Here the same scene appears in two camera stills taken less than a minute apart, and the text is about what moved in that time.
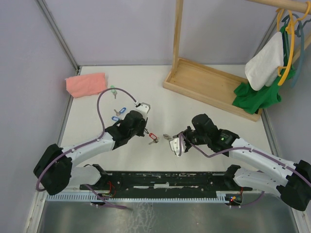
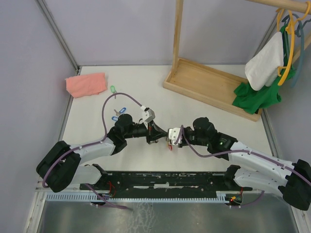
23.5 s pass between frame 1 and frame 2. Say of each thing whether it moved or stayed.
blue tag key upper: stayed
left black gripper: moved
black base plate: stayed
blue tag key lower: stayed
